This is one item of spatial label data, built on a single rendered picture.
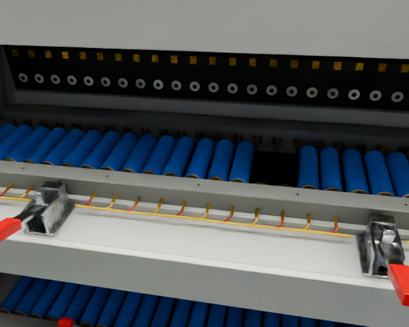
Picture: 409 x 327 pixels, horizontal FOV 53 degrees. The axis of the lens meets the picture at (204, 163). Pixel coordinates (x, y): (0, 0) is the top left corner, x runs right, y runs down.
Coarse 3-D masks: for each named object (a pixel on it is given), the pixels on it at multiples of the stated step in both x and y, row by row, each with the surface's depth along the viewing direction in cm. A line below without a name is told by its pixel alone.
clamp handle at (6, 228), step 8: (40, 200) 33; (32, 208) 33; (40, 208) 33; (16, 216) 31; (24, 216) 31; (32, 216) 32; (0, 224) 29; (8, 224) 29; (16, 224) 30; (0, 232) 28; (8, 232) 29; (0, 240) 28
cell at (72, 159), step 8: (88, 136) 43; (96, 136) 43; (80, 144) 42; (88, 144) 42; (96, 144) 43; (72, 152) 40; (80, 152) 40; (88, 152) 41; (64, 160) 39; (72, 160) 39; (80, 160) 40
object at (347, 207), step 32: (0, 160) 39; (96, 192) 36; (128, 192) 35; (160, 192) 35; (192, 192) 34; (224, 192) 34; (256, 192) 33; (288, 192) 33; (320, 192) 33; (256, 224) 32
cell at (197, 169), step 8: (200, 144) 41; (208, 144) 41; (200, 152) 39; (208, 152) 40; (192, 160) 39; (200, 160) 38; (208, 160) 39; (192, 168) 37; (200, 168) 37; (184, 176) 37; (200, 176) 37
